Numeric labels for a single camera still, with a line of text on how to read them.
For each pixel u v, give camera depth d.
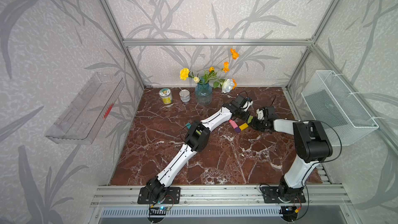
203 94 1.02
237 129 0.96
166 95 1.05
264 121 0.85
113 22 0.83
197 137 0.67
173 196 0.73
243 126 0.97
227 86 0.85
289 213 0.72
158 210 0.72
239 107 0.83
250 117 0.96
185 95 1.08
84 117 0.69
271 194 0.73
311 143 0.50
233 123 0.99
